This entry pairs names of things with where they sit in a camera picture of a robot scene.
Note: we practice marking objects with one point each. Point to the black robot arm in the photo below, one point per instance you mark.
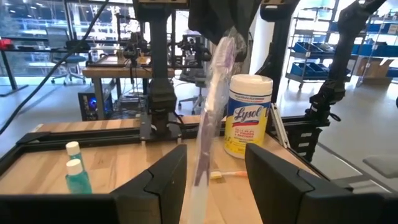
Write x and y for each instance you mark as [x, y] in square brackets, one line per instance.
[135, 46]
[192, 46]

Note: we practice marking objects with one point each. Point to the blue office chair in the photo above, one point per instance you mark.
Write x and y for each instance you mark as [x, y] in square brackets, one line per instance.
[73, 59]

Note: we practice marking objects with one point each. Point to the teal mouthwash bottle white cap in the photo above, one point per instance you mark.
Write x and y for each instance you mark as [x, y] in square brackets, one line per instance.
[77, 183]
[73, 148]

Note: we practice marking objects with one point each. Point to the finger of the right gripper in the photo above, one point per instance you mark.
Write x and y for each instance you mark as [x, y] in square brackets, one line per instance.
[245, 12]
[208, 15]

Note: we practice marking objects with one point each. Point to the cart with blue bins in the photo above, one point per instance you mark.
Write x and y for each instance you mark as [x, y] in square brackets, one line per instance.
[304, 68]

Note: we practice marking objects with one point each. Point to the cardboard box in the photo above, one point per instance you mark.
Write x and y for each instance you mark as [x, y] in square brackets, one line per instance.
[373, 70]

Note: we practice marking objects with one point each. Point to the red object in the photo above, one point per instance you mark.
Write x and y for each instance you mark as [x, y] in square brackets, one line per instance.
[4, 43]

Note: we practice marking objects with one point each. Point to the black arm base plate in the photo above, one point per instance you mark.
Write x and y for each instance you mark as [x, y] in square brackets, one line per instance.
[146, 130]

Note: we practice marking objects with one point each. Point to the grey office chair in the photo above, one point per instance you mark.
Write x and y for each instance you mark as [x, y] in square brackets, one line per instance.
[194, 74]

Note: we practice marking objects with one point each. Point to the slim yellow-headed toothbrush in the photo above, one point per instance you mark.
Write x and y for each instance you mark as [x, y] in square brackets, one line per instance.
[230, 174]

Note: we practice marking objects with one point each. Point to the packaged toothbrushes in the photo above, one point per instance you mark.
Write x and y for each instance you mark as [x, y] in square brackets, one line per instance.
[205, 149]

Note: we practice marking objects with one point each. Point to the shelf rack blue bins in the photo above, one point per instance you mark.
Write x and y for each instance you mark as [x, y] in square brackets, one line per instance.
[382, 49]

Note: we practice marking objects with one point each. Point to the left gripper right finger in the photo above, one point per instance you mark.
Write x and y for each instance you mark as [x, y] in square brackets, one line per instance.
[276, 193]

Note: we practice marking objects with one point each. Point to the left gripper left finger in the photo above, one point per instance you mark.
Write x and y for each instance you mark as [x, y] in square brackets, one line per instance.
[155, 199]

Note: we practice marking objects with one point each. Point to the black jointed arm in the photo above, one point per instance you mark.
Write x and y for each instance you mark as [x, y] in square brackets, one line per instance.
[339, 62]

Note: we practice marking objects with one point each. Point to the computer tower blue light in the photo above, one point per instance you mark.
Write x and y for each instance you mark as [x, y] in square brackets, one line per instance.
[93, 102]

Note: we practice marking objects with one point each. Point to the silver metal bar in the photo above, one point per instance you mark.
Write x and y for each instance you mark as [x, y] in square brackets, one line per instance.
[280, 127]

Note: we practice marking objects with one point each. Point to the Lysol wipes canister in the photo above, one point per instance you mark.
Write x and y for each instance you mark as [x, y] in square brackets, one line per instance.
[248, 118]

